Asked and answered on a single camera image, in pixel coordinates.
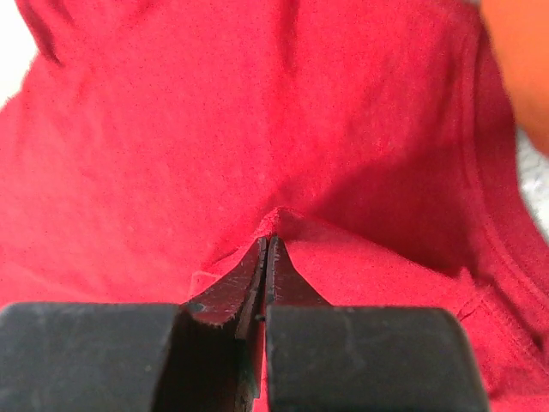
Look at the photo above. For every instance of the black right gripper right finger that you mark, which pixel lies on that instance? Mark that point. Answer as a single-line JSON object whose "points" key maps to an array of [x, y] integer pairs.
{"points": [[322, 357]]}

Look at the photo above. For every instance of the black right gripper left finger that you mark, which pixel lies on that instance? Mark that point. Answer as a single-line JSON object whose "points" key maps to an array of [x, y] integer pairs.
{"points": [[203, 355]]}

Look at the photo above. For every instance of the bright red t shirt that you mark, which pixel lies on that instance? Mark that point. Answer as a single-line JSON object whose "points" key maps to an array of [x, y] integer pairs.
{"points": [[152, 141]]}

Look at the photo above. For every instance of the orange plastic laundry basket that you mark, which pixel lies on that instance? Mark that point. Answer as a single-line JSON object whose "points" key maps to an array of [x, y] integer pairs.
{"points": [[518, 31]]}

